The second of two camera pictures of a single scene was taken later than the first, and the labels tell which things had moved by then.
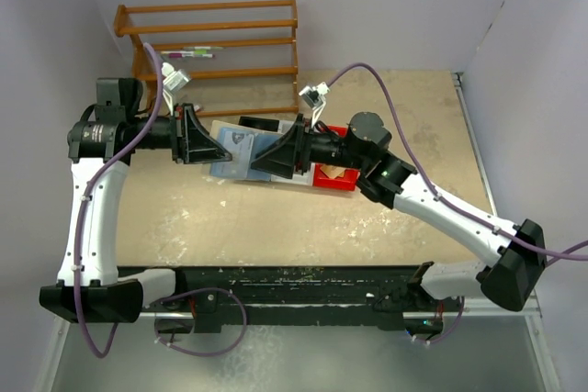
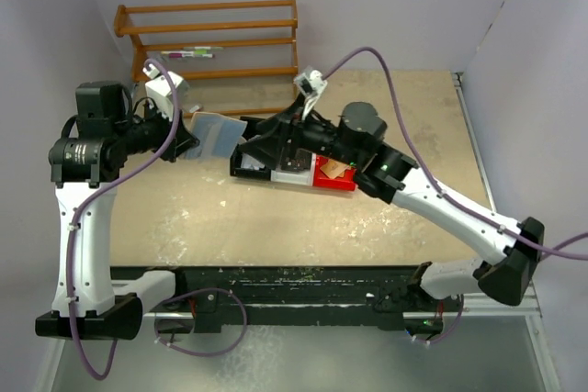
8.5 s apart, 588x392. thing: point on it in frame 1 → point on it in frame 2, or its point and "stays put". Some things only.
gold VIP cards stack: x=333 y=172 stays put
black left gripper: x=179 y=133 → x=174 y=136
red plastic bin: x=346 y=181 stays put
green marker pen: x=203 y=48 stays put
